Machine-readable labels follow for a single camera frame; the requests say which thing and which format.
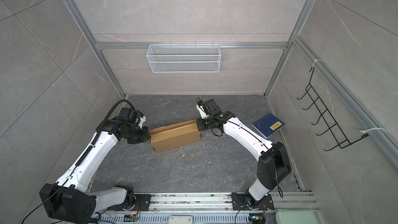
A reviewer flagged black wire hook rack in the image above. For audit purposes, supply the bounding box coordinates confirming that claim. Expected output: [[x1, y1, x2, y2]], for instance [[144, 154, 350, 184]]
[[296, 67, 369, 152]]

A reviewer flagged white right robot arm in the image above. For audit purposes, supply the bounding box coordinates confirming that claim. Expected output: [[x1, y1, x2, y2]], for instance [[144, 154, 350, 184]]
[[197, 98, 292, 207]]

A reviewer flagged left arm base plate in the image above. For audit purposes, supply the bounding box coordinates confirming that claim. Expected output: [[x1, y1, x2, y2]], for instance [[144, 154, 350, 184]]
[[122, 194, 152, 211]]

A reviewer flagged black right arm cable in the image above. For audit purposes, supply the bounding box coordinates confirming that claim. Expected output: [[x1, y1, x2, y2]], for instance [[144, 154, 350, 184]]
[[196, 97, 246, 138]]

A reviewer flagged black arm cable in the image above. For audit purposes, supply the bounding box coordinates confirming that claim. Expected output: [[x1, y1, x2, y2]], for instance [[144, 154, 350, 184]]
[[91, 99, 136, 145], [196, 97, 246, 138]]

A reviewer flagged blue book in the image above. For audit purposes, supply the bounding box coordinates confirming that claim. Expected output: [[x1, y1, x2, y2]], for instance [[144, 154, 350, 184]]
[[252, 113, 285, 138]]

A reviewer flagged green box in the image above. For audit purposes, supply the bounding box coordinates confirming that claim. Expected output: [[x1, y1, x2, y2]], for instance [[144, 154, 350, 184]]
[[275, 209, 319, 224]]

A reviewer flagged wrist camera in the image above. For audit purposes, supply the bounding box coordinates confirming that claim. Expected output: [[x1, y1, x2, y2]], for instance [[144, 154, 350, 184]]
[[138, 115, 146, 128], [196, 105, 208, 119]]

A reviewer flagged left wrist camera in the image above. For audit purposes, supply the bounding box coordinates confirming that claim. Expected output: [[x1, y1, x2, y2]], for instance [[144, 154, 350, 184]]
[[138, 115, 146, 128]]

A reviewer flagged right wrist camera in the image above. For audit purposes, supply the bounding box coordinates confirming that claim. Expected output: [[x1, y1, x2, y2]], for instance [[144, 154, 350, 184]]
[[196, 105, 208, 119]]

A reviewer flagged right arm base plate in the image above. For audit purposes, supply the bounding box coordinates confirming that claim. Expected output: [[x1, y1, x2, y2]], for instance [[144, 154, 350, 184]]
[[231, 192, 275, 211]]

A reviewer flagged white device bottom edge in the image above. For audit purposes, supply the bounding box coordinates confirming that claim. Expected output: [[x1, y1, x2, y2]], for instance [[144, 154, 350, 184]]
[[168, 215, 193, 224]]

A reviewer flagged white wire mesh basket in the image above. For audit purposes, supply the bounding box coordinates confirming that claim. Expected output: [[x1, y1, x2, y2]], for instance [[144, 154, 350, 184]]
[[146, 44, 222, 73]]

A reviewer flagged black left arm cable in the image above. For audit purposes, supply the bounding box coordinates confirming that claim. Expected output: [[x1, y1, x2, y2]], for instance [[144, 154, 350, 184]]
[[91, 99, 136, 145]]

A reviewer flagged brown cardboard box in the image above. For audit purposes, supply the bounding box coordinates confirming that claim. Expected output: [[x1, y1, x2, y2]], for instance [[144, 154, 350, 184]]
[[149, 120, 201, 153]]

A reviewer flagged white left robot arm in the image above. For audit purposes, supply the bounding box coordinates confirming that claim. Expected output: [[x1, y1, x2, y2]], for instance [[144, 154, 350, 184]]
[[39, 108, 150, 224]]

